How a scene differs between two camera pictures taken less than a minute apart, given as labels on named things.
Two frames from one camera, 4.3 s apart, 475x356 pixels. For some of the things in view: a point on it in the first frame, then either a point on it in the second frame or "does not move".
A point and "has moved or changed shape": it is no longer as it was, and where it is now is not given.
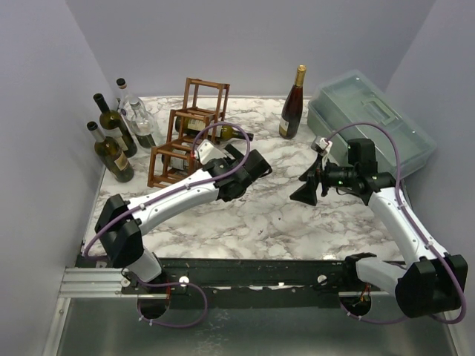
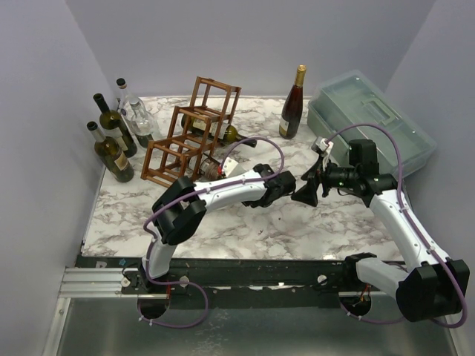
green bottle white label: x=114 y=126 does not move
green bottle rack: x=182 y=163 has moved or changed shape
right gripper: x=319 y=178 does not move
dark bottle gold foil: x=292 y=113 does not move
